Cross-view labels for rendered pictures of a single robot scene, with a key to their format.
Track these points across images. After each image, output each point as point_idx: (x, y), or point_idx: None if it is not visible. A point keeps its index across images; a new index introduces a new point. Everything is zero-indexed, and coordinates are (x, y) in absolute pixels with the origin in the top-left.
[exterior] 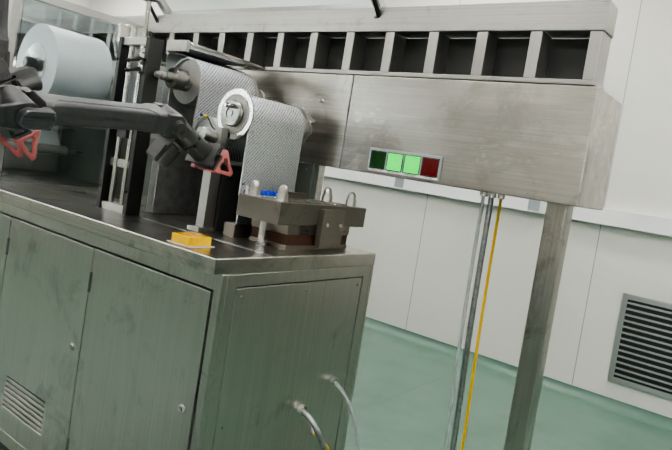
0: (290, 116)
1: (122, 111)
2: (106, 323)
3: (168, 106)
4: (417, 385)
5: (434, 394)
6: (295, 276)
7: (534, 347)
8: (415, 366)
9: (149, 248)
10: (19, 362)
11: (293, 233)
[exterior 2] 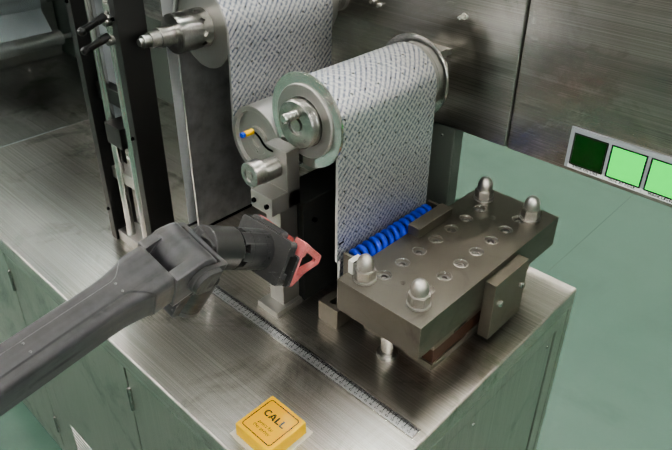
0: (410, 84)
1: (71, 345)
2: None
3: (171, 236)
4: (579, 239)
5: (603, 254)
6: (456, 428)
7: None
8: (571, 199)
9: (203, 439)
10: (79, 423)
11: (443, 340)
